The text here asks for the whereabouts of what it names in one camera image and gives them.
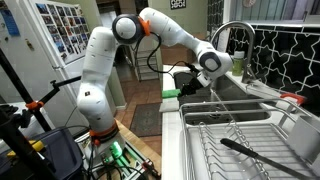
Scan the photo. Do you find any black white wall picture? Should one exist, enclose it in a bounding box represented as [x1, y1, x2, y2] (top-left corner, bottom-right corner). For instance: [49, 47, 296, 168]
[169, 0, 187, 11]

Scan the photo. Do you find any photo collage sheet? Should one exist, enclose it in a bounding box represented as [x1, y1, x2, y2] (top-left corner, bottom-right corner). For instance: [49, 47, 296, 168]
[34, 2, 90, 65]

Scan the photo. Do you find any stainless steel sink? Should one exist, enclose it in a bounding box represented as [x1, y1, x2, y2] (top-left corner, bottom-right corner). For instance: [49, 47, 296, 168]
[173, 70, 272, 126]

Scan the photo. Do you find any white utensil holder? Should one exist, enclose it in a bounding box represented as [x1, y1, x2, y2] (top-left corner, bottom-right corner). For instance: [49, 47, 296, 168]
[285, 114, 320, 165]

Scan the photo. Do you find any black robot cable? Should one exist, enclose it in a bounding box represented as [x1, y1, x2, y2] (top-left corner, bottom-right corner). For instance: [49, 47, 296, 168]
[132, 31, 203, 75]

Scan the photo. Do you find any black camera tripod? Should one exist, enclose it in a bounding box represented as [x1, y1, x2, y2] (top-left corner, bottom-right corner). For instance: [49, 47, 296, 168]
[0, 49, 83, 180]

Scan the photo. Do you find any dark plastic storage bin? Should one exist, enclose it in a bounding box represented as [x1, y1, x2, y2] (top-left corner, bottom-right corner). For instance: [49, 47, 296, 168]
[0, 126, 85, 180]

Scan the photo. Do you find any black handled knife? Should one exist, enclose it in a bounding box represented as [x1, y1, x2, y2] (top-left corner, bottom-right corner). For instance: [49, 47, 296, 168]
[219, 137, 316, 180]

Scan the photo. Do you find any green robot base clamp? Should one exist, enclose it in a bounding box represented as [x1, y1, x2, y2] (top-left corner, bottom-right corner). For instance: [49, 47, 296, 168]
[109, 141, 142, 172]

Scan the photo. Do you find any yellow handled tool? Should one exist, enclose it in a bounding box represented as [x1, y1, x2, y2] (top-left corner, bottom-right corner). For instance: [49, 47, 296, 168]
[6, 139, 46, 158]

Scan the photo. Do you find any white refrigerator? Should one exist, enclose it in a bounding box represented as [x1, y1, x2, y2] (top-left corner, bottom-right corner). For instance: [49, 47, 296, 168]
[0, 0, 118, 129]

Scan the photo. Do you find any orange tripod clamp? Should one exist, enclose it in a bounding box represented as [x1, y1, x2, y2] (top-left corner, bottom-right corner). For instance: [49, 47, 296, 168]
[25, 100, 45, 111]

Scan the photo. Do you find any wire shelf unit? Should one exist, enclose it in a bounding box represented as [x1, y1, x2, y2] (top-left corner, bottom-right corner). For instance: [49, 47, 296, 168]
[134, 49, 161, 82]

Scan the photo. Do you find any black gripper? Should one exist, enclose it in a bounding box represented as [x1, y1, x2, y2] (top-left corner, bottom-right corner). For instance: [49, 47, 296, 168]
[179, 75, 206, 98]

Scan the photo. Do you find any window with white frame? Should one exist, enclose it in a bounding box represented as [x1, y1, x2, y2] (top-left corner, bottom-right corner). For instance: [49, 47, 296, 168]
[222, 0, 320, 28]

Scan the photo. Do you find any patterned floor rug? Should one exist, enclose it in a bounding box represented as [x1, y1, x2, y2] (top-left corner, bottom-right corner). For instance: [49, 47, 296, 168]
[129, 102, 164, 138]

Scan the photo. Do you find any red topped metal sink fixture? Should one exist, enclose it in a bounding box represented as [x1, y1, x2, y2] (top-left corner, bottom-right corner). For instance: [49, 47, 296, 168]
[279, 92, 306, 107]

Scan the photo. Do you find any white sponge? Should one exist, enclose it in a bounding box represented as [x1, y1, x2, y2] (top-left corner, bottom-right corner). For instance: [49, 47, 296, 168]
[158, 97, 181, 113]

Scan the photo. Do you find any metal dish drying rack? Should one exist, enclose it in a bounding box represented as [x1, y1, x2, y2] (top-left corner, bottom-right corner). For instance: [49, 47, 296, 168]
[178, 97, 320, 180]

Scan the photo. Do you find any blue paper note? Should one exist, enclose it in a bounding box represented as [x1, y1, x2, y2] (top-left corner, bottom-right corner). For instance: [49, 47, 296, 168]
[0, 8, 21, 37]

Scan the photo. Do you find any green sponge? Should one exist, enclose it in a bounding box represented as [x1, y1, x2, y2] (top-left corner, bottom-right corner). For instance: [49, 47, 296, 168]
[161, 88, 183, 100]

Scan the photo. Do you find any tall green soap bottle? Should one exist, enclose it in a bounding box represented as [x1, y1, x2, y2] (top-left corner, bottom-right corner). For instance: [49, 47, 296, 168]
[231, 50, 246, 77]

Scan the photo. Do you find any steel gooseneck faucet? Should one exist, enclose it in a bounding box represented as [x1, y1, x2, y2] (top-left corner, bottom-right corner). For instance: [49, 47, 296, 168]
[210, 20, 257, 85]

